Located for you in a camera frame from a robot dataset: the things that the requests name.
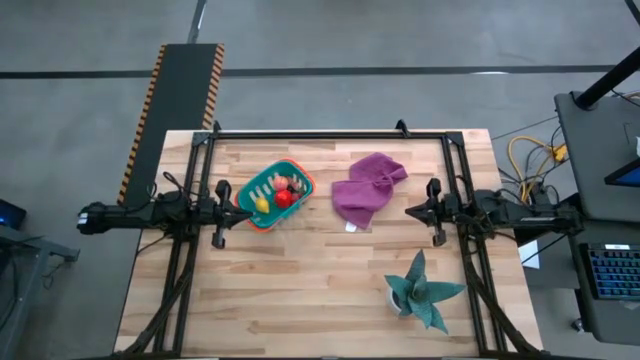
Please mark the black caster wheel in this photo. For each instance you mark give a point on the black caster wheel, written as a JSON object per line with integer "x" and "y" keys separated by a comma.
{"x": 578, "y": 325}

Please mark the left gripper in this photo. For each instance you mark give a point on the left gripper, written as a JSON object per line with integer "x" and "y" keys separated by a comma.
{"x": 220, "y": 215}

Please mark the grey cart top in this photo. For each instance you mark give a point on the grey cart top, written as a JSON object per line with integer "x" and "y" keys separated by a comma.
{"x": 595, "y": 150}

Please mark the dark blue glowing device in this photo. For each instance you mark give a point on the dark blue glowing device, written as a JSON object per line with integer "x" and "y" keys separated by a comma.
{"x": 10, "y": 215}

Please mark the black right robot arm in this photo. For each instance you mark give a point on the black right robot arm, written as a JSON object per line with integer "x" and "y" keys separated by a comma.
{"x": 530, "y": 215}

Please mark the teal artificial plant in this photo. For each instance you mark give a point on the teal artificial plant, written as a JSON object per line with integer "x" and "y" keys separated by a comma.
{"x": 420, "y": 295}

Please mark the black aluminium frame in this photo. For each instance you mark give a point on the black aluminium frame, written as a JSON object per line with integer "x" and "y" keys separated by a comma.
{"x": 325, "y": 135}

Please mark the black diagonal pole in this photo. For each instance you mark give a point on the black diagonal pole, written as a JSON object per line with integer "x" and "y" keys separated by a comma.
{"x": 607, "y": 80}

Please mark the grey keyboard shelf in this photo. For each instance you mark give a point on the grey keyboard shelf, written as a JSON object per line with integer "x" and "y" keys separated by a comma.
{"x": 605, "y": 320}

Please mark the white paper sheet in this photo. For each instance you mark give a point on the white paper sheet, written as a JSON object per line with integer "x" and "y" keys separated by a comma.
{"x": 529, "y": 255}

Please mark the white cloth tag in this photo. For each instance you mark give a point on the white cloth tag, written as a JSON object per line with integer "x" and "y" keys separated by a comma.
{"x": 351, "y": 227}

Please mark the purple cloth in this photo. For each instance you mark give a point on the purple cloth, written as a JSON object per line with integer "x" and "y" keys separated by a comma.
{"x": 370, "y": 185}

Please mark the round red fruit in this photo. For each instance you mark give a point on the round red fruit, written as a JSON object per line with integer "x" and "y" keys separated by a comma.
{"x": 283, "y": 199}

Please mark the grey metal stand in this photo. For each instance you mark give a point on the grey metal stand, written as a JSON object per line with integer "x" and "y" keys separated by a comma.
{"x": 30, "y": 245}

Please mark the blue screen device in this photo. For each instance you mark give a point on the blue screen device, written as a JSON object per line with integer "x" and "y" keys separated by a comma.
{"x": 627, "y": 176}

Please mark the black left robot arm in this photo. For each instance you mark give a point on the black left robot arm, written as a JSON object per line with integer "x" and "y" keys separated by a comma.
{"x": 135, "y": 215}

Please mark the white plant pot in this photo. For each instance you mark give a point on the white plant pot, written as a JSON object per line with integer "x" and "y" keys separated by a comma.
{"x": 393, "y": 302}

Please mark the red strawberry with green leaves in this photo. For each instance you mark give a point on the red strawberry with green leaves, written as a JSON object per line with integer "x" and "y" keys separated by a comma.
{"x": 299, "y": 185}

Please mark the backlit black keyboard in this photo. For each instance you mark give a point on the backlit black keyboard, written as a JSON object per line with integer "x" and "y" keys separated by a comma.
{"x": 615, "y": 272}

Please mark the yellow lemon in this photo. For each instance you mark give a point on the yellow lemon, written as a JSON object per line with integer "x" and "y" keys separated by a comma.
{"x": 262, "y": 205}

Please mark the black frame clamp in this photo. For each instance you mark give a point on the black frame clamp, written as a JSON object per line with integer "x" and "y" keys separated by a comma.
{"x": 401, "y": 128}
{"x": 216, "y": 127}

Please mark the teal basket with orange rim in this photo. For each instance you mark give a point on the teal basket with orange rim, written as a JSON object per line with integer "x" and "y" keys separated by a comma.
{"x": 247, "y": 201}

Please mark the black hazard-striped floor mat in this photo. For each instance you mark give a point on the black hazard-striped floor mat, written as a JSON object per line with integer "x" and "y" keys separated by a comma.
{"x": 180, "y": 90}

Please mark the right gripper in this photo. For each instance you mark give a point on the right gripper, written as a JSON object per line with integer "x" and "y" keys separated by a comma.
{"x": 452, "y": 210}

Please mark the black cart bar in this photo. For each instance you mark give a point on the black cart bar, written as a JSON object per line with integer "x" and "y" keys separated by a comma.
{"x": 537, "y": 235}

